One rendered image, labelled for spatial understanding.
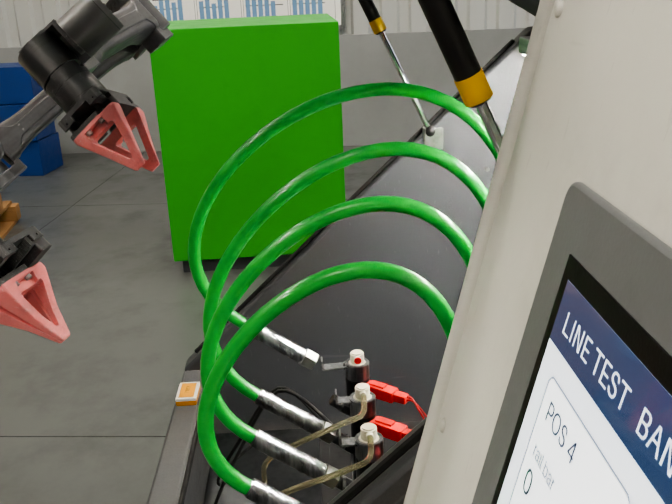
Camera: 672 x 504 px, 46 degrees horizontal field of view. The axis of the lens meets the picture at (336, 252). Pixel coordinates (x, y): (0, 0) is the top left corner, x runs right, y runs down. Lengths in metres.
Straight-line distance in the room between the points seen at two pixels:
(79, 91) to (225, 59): 3.15
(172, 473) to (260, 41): 3.27
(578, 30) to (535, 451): 0.20
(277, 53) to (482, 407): 3.75
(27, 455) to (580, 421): 2.79
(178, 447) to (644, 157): 0.87
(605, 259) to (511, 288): 0.11
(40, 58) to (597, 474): 0.86
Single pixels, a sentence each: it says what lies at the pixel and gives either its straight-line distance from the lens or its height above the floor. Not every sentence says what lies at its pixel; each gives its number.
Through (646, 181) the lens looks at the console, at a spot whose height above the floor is 1.46.
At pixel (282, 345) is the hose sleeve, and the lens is 0.91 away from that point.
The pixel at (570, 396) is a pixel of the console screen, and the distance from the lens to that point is 0.33.
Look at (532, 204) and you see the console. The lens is 0.42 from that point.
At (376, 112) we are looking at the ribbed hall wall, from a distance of 7.39.
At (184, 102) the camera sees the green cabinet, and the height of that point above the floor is 0.94.
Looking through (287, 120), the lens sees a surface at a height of 1.39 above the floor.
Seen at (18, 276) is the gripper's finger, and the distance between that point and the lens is 0.81.
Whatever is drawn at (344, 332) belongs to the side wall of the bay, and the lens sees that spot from 1.26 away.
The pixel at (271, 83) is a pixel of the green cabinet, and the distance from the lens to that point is 4.15.
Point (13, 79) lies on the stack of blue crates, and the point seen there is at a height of 0.81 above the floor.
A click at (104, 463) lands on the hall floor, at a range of 2.89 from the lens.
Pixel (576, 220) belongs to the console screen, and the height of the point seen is 1.43.
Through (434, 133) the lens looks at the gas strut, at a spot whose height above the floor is 1.31.
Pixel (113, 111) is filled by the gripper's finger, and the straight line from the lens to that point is 0.98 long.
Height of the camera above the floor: 1.54
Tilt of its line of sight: 19 degrees down
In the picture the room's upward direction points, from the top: 3 degrees counter-clockwise
